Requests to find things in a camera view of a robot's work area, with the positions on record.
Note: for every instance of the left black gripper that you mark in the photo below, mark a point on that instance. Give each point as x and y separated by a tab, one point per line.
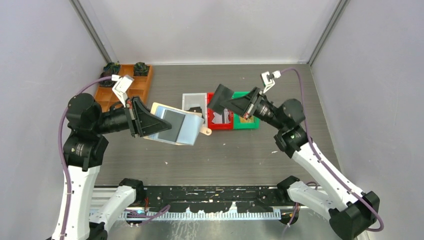
142	121

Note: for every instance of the dark bundle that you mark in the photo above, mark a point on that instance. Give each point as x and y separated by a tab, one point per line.
140	69
111	68
107	83

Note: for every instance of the black card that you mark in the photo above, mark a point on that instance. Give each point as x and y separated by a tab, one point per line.
221	94

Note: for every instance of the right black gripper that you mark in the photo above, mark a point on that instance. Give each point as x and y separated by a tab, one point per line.
245	105

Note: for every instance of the black item in white bin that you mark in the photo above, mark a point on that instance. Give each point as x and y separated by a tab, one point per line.
196	109

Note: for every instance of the aluminium rail frame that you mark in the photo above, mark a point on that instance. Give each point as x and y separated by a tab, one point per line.
298	192

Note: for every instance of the green plastic bin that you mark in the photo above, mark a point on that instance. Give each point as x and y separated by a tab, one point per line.
240	123

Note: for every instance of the dark bundle top left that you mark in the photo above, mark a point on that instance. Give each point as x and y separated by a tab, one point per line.
111	68

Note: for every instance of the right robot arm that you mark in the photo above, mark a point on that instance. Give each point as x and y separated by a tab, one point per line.
293	139

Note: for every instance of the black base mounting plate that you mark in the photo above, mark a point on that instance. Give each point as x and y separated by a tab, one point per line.
214	199

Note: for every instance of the white plastic bin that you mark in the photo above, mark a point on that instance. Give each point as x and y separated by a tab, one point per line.
194	100

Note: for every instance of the gold card in green bin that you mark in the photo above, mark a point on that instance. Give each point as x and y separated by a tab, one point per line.
249	120

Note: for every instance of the red plastic bin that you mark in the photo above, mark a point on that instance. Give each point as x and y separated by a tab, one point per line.
217	127

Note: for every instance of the dark bundle middle left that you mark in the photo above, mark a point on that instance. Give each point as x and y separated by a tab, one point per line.
107	83

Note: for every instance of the wooden compartment tray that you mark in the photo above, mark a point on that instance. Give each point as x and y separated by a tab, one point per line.
140	87

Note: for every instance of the dark bundle top right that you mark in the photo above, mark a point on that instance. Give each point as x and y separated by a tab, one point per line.
140	69

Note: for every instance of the white cards in red bin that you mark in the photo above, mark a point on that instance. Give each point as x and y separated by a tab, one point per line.
222	118

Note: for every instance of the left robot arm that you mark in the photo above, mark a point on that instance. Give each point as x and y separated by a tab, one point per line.
82	156

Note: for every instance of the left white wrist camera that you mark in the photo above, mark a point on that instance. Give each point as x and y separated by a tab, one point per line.
122	84

